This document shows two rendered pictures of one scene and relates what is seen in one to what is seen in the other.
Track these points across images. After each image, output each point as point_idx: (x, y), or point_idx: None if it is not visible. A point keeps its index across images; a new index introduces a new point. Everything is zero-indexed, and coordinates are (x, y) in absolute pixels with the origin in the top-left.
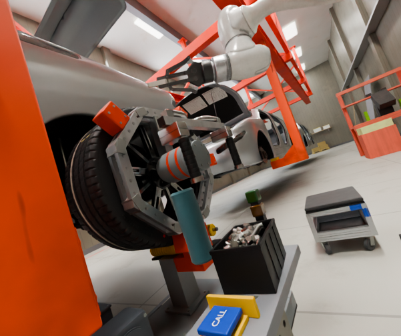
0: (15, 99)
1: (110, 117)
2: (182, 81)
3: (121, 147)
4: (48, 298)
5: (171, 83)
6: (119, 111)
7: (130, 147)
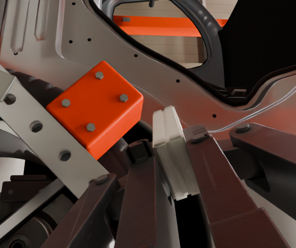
0: None
1: (84, 76)
2: (140, 227)
3: None
4: None
5: (148, 166)
6: (109, 114)
7: (29, 202)
